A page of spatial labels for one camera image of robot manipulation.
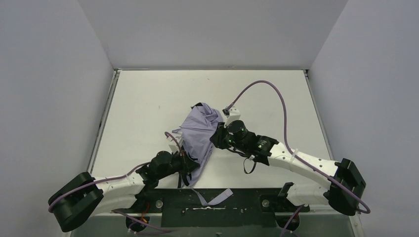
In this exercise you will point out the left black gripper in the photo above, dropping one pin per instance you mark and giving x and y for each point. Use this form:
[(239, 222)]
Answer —
[(188, 162)]

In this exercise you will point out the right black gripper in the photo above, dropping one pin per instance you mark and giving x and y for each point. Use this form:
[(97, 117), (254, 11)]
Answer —
[(218, 137)]

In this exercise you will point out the black and lavender folding umbrella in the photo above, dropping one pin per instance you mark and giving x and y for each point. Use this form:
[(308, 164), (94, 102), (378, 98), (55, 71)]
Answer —
[(196, 130)]

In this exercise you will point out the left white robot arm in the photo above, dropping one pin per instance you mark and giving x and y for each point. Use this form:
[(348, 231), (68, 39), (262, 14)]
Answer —
[(85, 196)]

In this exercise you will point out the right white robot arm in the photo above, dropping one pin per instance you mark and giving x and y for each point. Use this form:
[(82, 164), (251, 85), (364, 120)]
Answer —
[(338, 184)]

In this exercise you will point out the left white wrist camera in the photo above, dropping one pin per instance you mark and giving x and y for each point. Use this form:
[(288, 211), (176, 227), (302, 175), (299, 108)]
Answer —
[(175, 144)]

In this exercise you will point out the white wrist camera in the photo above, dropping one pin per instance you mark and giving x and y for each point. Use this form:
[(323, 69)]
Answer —
[(231, 114), (175, 144)]

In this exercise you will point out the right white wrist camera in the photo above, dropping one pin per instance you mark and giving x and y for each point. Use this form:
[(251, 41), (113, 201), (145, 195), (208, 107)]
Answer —
[(231, 114)]

